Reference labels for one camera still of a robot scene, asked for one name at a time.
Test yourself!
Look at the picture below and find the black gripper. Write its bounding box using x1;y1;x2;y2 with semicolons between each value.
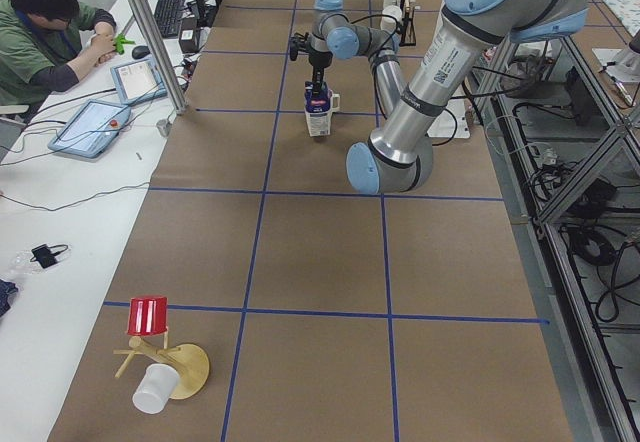
308;47;330;98

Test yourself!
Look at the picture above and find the white grey measuring cup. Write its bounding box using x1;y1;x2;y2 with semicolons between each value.
331;93;341;112

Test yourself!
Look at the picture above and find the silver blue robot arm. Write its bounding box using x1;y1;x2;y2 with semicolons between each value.
306;0;588;194

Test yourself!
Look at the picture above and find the red plastic cup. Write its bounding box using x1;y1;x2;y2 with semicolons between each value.
126;295;168;336

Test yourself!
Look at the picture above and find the white plastic cup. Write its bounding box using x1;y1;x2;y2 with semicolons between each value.
132;363;180;415

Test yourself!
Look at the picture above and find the white mug on rack lower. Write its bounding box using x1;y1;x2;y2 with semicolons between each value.
380;5;403;33

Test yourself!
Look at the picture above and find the black wooden mug rack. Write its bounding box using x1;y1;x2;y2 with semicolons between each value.
396;0;417;47

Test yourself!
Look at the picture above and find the black box on desk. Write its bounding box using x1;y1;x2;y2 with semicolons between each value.
178;16;200;54

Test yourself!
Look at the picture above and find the black keyboard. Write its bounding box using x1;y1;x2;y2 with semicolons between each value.
154;0;184;38

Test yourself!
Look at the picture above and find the blue teach pendant far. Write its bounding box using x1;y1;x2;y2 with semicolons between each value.
110;57;167;106

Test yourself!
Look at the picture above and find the blue teach pendant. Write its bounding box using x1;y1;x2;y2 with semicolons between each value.
47;100;131;159
110;57;167;106

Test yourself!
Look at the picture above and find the black computer mouse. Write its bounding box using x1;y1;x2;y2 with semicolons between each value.
131;45;150;60

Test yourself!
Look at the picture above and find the green plastic object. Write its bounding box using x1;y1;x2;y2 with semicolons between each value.
113;33;136;55

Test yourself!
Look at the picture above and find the blue teach pendant near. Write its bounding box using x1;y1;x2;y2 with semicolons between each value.
47;100;131;159

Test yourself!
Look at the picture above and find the person in green shirt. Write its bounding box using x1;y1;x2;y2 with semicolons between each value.
1;0;117;120

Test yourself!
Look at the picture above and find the wooden mug tree stand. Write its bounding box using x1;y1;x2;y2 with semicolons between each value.
113;330;210;400

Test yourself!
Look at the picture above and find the small black device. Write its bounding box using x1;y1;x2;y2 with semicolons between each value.
31;244;58;269

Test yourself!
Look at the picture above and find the clear plastic bag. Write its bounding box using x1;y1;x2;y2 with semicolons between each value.
6;244;71;278

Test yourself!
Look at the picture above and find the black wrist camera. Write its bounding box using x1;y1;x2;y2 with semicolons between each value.
288;32;309;62

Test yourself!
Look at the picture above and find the aluminium frame post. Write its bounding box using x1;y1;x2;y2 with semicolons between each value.
128;0;187;115

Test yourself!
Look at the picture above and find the black cable on desk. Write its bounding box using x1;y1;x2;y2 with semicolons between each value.
0;181;151;212

